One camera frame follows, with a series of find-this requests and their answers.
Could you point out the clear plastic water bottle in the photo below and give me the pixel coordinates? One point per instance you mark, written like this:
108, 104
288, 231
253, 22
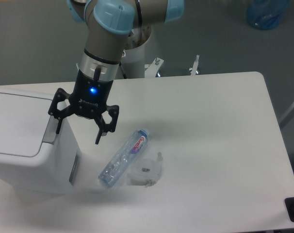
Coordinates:
119, 163

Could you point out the white base bracket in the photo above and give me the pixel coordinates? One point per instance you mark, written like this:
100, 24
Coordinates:
153, 69
194, 70

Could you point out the white push-top trash can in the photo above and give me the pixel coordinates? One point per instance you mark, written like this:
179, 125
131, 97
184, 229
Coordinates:
36, 152

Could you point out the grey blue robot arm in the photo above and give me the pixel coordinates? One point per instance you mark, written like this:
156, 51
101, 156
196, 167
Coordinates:
110, 23

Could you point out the white right base bracket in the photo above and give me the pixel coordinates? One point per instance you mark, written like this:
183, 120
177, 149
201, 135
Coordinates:
194, 70

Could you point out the translucent plastic pump part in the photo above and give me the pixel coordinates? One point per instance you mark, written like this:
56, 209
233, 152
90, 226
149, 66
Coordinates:
146, 172

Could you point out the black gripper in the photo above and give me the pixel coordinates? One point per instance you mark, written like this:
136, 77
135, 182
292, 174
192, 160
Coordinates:
91, 97

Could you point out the white middle base bracket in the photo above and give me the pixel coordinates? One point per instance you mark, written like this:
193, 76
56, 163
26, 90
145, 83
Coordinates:
153, 69

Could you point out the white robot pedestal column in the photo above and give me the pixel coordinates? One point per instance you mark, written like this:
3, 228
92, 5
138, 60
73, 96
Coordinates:
132, 63

